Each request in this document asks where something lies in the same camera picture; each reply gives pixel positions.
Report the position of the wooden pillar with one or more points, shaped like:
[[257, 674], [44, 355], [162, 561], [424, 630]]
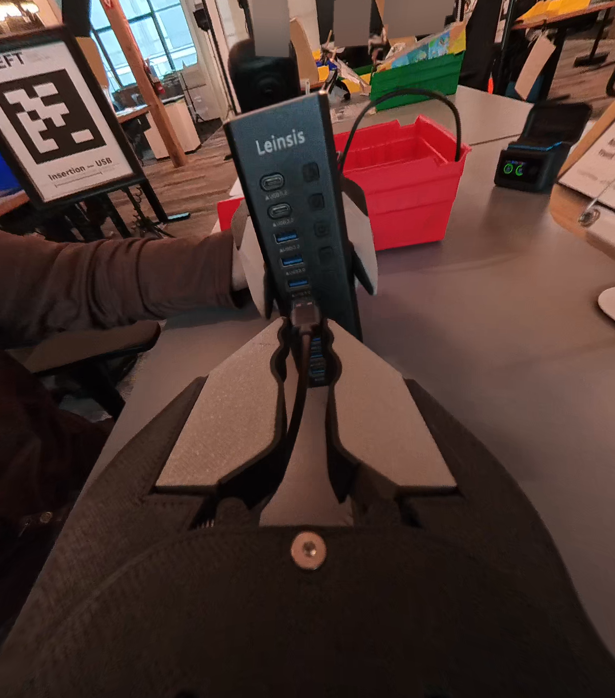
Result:
[[143, 82]]

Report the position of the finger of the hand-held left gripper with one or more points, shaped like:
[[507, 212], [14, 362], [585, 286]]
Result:
[[362, 240], [250, 256]]

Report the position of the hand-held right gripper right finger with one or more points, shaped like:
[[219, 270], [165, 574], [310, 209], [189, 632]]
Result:
[[383, 425]]

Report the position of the person's left forearm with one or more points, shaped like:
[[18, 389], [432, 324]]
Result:
[[94, 283]]

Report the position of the colourful cardboard box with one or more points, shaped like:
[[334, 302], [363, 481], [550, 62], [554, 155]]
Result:
[[433, 46]]

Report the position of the marker sign on tripod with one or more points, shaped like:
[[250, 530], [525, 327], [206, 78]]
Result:
[[45, 109]]

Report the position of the ceiling lamp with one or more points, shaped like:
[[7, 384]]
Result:
[[2, 11]]

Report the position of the red plastic bin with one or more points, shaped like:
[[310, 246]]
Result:
[[411, 191]]

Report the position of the green plastic bin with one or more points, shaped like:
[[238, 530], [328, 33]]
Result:
[[416, 82]]

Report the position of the black usb hub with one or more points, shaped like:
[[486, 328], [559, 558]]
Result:
[[291, 207]]

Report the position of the black label printer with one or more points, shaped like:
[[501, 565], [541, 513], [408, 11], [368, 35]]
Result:
[[536, 158]]

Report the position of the round metal fastener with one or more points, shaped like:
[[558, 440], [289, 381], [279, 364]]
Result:
[[588, 218]]

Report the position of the white cabinet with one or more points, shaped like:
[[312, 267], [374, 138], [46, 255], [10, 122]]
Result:
[[176, 128]]

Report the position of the person's dark clothing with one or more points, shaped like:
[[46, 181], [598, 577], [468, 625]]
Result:
[[12, 436]]

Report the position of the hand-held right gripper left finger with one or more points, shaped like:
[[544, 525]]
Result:
[[231, 420]]

